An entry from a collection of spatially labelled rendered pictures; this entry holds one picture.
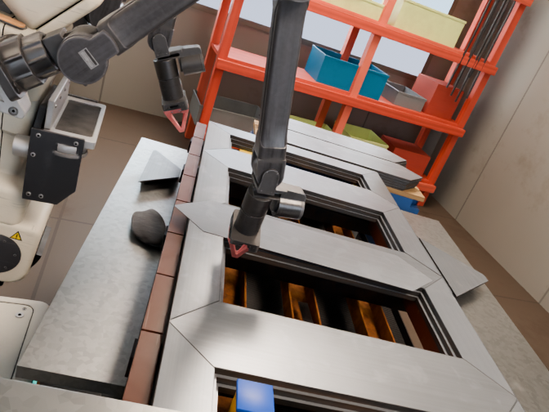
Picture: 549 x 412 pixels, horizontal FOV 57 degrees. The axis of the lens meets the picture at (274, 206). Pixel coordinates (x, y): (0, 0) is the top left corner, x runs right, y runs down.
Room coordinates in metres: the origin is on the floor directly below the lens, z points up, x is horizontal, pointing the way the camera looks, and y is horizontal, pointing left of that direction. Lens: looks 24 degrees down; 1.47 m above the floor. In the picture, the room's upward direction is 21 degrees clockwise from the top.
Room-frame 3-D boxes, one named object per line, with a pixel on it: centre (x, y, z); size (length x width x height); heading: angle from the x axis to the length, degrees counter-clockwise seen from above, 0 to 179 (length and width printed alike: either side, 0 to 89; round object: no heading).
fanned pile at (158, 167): (1.68, 0.43, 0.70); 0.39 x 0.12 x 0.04; 12
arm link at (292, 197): (0.99, 0.00, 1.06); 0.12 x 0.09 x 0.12; 111
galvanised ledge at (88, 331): (1.33, 0.38, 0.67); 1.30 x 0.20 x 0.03; 12
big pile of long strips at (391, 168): (2.29, -0.19, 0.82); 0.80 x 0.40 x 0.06; 102
